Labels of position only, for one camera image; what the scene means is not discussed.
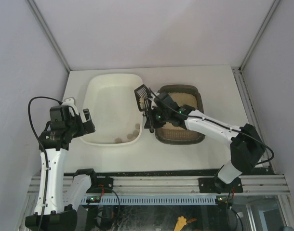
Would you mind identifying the pale clump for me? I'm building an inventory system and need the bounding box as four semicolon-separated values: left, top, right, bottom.
139;97;145;109

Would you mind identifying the black litter scoop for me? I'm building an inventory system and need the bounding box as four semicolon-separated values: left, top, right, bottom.
134;84;154;133

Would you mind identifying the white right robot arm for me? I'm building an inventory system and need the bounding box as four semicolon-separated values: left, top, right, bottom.
146;105;267;193

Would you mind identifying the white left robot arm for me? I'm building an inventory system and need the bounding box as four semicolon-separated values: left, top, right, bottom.
25;97;95;231

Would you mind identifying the dark grey litter box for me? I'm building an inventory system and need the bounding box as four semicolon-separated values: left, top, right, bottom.
155;84;205;145

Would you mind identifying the beige cat litter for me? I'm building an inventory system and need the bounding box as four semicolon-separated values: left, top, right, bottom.
162;92;198;130

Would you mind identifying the white plastic bin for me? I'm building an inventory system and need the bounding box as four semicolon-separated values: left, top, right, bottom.
80;74;143;146

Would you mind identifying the yellow toy figure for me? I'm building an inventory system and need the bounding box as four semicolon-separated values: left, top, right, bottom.
174;216;187;231

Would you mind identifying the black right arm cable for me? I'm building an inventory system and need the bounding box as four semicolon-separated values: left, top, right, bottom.
147;88;275;169

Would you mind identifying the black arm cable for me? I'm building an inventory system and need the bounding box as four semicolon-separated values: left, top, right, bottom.
147;88;275;169
27;96;66;231

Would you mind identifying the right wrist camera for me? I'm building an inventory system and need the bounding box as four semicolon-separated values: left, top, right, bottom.
155;92;179;110

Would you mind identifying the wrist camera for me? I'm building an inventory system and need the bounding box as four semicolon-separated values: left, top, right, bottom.
50;105;71;130
155;92;179;110

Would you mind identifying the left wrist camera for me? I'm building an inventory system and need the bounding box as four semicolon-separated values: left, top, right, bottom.
50;105;71;130

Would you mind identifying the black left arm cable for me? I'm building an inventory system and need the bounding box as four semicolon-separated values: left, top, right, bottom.
27;96;66;231

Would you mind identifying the aluminium frame rail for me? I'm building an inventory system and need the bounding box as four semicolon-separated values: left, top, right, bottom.
26;174;290;194

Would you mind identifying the grey slotted cable duct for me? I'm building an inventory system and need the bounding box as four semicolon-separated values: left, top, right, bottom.
81;195;217;205

